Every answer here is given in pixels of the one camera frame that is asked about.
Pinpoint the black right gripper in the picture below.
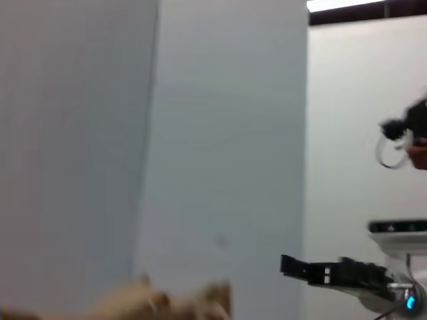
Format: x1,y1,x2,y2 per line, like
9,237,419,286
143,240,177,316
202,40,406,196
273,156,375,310
280,254,395,296

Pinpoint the khaki canvas food bag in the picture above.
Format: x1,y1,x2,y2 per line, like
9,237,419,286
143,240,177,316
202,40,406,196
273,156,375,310
0,273,234,320

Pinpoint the black handheld controller with ring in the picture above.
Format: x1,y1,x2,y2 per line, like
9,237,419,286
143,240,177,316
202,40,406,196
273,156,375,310
376,95,427,170

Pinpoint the person hand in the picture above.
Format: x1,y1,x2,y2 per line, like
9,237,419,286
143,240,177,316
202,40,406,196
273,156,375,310
407,143,427,171

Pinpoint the dark overhead beam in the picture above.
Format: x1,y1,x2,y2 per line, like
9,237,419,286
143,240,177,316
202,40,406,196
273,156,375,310
307,0,427,27

